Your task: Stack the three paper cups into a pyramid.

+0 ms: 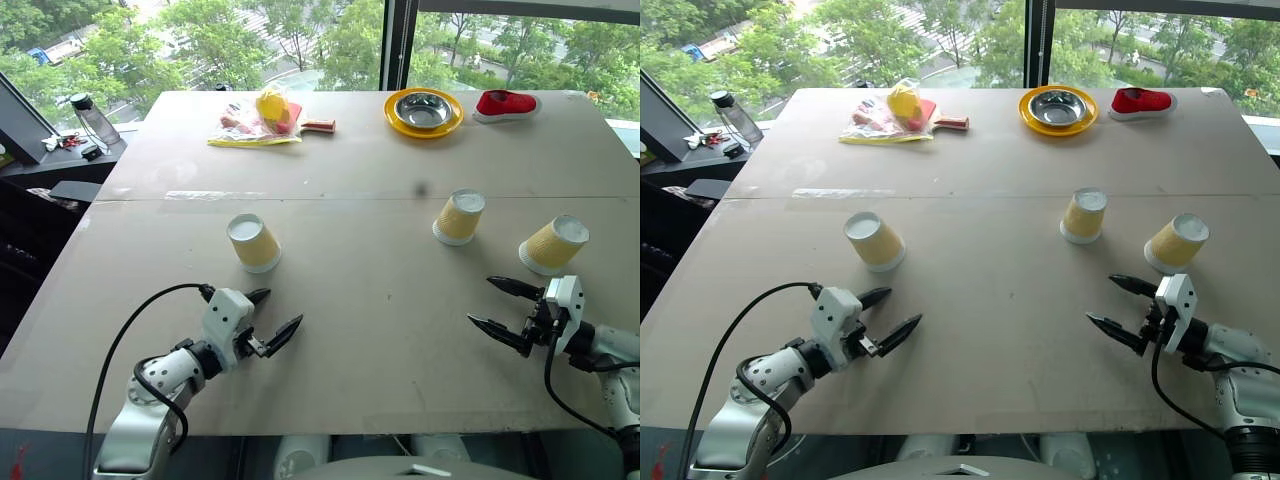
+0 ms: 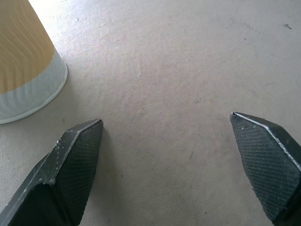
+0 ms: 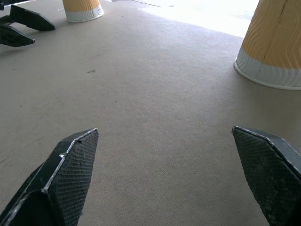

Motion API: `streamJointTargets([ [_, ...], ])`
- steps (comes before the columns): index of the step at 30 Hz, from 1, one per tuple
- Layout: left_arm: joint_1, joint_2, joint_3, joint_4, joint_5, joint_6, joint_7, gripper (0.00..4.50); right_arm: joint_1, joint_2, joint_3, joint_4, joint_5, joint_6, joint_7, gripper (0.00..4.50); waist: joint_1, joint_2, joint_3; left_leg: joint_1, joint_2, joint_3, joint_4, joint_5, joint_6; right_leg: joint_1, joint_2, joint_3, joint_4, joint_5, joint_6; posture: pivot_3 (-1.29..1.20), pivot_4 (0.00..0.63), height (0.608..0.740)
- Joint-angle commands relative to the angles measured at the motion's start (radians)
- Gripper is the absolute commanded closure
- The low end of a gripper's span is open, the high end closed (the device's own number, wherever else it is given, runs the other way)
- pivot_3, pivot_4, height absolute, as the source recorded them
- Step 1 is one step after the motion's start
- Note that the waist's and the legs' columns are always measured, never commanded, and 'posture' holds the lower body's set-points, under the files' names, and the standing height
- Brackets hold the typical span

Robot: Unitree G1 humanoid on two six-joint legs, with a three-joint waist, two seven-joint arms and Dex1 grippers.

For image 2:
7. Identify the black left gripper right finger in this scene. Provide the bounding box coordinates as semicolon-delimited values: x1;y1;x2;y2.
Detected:
230;112;301;226

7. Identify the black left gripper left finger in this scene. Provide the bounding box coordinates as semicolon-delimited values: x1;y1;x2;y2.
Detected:
0;118;104;226

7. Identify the brown and white paper cup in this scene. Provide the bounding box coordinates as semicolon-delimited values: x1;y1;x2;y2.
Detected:
0;0;69;125

